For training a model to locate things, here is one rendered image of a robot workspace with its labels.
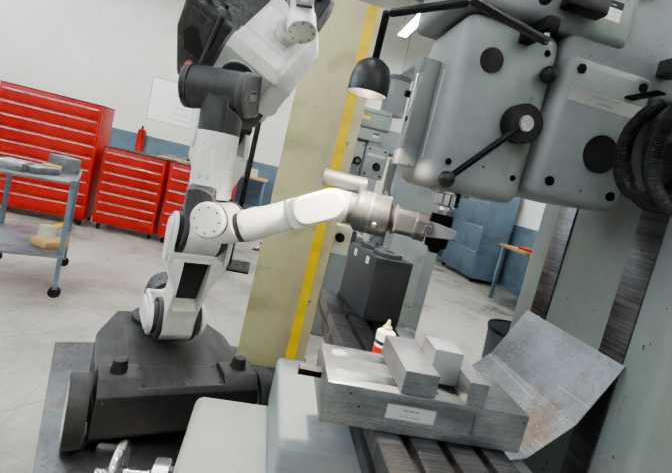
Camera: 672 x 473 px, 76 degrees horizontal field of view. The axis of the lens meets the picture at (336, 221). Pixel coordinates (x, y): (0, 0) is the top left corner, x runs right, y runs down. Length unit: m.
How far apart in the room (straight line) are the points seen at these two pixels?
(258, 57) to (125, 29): 9.63
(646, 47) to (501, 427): 0.73
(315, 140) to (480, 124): 1.83
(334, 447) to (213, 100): 0.71
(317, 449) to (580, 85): 0.80
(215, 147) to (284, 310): 1.89
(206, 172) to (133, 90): 9.45
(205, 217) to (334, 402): 0.45
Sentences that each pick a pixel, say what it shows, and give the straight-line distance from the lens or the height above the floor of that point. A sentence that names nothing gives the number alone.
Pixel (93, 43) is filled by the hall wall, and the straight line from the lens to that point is 10.77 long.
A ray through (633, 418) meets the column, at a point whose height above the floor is 0.99.
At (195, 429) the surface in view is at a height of 0.70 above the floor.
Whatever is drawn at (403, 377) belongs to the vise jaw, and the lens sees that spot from 0.74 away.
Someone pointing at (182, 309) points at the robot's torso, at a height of 0.75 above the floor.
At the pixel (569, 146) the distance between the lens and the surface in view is 0.90.
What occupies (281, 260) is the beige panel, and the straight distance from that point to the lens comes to 2.63.
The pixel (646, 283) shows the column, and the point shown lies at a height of 1.23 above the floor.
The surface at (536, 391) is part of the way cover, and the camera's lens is 1.10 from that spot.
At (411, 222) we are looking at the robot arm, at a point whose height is 1.23.
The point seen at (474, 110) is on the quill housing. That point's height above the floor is 1.46.
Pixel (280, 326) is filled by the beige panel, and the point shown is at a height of 0.31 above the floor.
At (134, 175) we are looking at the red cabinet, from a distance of 5.68.
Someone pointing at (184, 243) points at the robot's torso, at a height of 0.99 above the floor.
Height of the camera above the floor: 1.29
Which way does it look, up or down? 6 degrees down
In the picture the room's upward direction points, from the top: 14 degrees clockwise
